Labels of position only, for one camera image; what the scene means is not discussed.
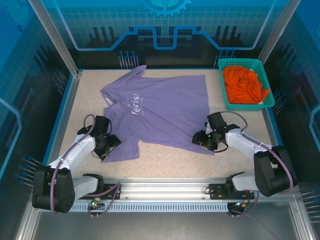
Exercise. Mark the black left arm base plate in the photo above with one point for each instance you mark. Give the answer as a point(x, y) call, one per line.
point(107, 187)

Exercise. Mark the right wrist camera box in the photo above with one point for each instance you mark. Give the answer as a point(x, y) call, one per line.
point(216, 121)

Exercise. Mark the teal plastic basket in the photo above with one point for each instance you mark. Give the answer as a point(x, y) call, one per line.
point(245, 107)

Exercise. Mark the purple t-shirt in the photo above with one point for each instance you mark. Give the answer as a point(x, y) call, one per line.
point(162, 110)

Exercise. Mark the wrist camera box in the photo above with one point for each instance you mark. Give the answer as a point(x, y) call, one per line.
point(216, 121)
point(103, 123)

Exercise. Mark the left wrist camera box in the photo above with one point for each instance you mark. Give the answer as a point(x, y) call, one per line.
point(103, 123)

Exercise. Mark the aluminium frame post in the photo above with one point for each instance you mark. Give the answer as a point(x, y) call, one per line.
point(274, 37)
point(56, 37)

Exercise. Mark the aluminium mounting rail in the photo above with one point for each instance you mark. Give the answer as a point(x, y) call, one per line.
point(162, 190)

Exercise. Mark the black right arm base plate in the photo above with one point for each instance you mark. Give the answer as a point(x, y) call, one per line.
point(217, 192)

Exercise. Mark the orange t-shirt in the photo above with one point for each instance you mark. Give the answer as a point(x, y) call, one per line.
point(240, 85)

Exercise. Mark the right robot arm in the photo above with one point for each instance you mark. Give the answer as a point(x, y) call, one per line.
point(265, 175)

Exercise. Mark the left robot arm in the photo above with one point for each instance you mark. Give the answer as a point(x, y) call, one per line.
point(55, 190)

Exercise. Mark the white garment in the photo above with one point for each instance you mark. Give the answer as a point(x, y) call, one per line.
point(254, 70)

